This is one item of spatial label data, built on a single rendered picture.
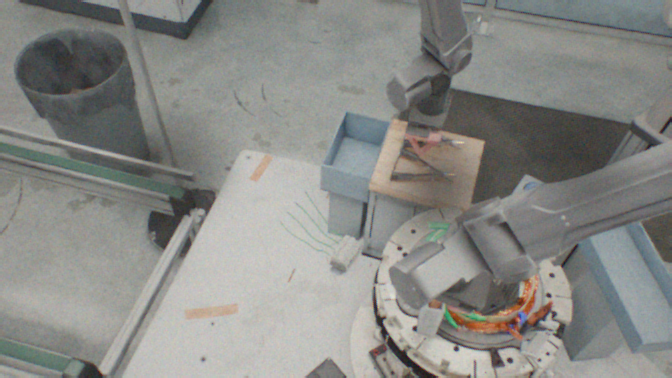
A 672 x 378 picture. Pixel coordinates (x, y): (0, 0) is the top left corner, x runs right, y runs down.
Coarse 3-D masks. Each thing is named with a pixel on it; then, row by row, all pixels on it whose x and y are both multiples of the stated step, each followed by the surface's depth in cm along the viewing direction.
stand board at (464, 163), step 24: (384, 144) 119; (456, 144) 120; (480, 144) 120; (384, 168) 115; (408, 168) 116; (456, 168) 116; (384, 192) 114; (408, 192) 112; (432, 192) 112; (456, 192) 112
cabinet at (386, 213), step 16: (368, 208) 120; (384, 208) 120; (400, 208) 118; (416, 208) 116; (432, 208) 113; (368, 224) 125; (384, 224) 124; (400, 224) 122; (368, 240) 130; (384, 240) 129; (368, 256) 135
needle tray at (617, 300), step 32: (640, 224) 108; (608, 256) 109; (640, 256) 109; (576, 288) 115; (608, 288) 102; (640, 288) 105; (576, 320) 117; (608, 320) 106; (640, 320) 101; (576, 352) 118; (608, 352) 119; (640, 352) 97
